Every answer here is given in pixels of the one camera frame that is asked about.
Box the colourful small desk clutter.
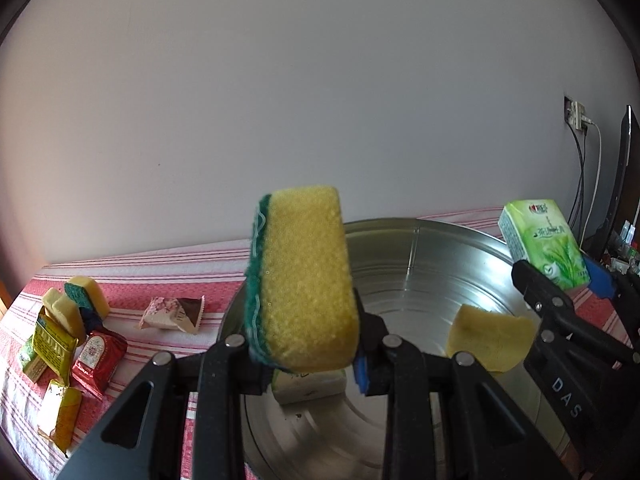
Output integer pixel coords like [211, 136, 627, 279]
[607, 220, 640, 276]

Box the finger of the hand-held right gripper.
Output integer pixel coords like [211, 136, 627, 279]
[511, 259, 640, 367]
[582, 256, 640, 341]

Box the plain yellow sponge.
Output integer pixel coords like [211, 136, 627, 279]
[446, 304, 536, 373]
[42, 287, 87, 343]

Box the pink striped tablecloth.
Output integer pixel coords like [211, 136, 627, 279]
[0, 205, 626, 480]

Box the yellow-green printed packet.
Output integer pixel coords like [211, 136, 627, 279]
[31, 317, 78, 380]

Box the black cable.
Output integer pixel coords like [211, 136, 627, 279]
[567, 127, 587, 223]

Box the black monitor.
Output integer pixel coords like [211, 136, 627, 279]
[590, 105, 640, 271]

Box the green tissue pack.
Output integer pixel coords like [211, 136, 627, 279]
[498, 199, 591, 292]

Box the pink flower snack packet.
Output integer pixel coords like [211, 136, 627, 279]
[137, 296, 207, 336]

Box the yellow snack packet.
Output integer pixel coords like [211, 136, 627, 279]
[37, 379, 83, 452]

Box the red snack packet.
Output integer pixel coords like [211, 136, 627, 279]
[71, 327, 128, 401]

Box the white packet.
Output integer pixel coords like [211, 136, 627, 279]
[271, 367, 347, 406]

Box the dark blue cloth scrap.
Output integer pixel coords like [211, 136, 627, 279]
[80, 307, 103, 336]

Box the white cable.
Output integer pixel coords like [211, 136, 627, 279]
[580, 121, 602, 248]

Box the wall socket with plugs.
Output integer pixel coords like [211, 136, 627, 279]
[564, 95, 596, 133]

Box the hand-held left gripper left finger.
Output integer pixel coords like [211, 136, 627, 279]
[55, 334, 273, 480]

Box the round metal cookie tin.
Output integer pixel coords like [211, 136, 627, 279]
[216, 217, 601, 480]

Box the small green packet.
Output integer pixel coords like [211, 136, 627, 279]
[16, 337, 48, 385]

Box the yellow sponge with green scourer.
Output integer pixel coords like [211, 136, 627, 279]
[244, 185, 362, 374]
[63, 276, 111, 320]

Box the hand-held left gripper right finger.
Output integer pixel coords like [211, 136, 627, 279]
[350, 287, 576, 480]

